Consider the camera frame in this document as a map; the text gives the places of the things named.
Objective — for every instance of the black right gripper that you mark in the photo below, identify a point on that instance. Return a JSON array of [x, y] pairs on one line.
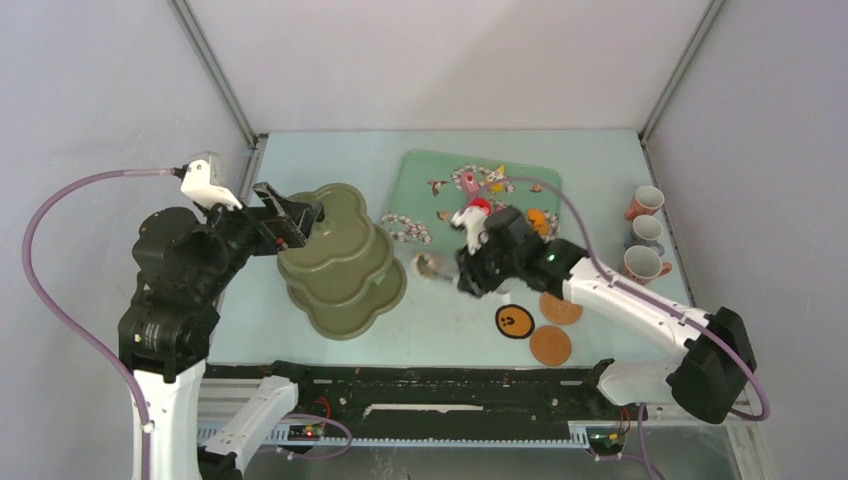
[[472, 278]]

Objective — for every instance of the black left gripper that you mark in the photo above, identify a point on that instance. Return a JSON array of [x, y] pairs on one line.
[[283, 222]]

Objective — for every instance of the green three-tier serving stand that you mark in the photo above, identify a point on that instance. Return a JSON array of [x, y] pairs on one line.
[[347, 275]]

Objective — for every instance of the metal serving tongs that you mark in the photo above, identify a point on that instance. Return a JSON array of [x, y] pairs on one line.
[[464, 275]]

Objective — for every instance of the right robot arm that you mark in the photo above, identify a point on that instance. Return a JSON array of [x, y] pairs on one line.
[[709, 356]]

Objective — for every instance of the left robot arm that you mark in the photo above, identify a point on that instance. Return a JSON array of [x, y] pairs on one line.
[[165, 335]]

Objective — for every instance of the orange toy fish pastry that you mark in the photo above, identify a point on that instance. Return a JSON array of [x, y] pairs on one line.
[[539, 221]]

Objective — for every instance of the red toy donut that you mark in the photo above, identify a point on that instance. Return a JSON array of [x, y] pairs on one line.
[[482, 204]]

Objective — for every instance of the yellow toy cake slice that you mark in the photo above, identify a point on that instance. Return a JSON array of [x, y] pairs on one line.
[[495, 178]]

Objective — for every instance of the yellow smiley face coaster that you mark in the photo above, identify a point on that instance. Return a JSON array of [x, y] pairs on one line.
[[514, 321]]

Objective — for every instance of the far round cork coaster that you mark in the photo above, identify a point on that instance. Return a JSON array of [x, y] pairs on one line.
[[558, 311]]

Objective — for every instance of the round cork coaster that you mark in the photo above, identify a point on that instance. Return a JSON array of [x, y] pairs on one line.
[[558, 311], [550, 345]]

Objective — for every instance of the pink toy cake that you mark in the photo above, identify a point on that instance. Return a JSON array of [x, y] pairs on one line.
[[469, 184]]

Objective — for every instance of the green floral serving tray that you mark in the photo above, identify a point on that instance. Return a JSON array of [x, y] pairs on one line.
[[427, 193]]

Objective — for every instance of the near round cork coaster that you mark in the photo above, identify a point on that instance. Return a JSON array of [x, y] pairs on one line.
[[550, 345]]

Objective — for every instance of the middle white cup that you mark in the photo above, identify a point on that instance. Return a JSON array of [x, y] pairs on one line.
[[646, 231]]

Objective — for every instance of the far orange cup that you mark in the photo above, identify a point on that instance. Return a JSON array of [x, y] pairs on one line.
[[647, 200]]

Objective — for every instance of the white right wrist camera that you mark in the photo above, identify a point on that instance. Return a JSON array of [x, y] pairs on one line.
[[472, 222]]

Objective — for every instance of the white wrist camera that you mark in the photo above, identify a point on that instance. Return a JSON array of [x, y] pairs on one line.
[[201, 184], [472, 222]]

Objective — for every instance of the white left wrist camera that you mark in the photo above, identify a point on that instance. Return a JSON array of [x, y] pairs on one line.
[[201, 184]]

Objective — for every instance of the near orange-handled cup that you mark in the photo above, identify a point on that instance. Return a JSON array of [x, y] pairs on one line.
[[642, 265]]

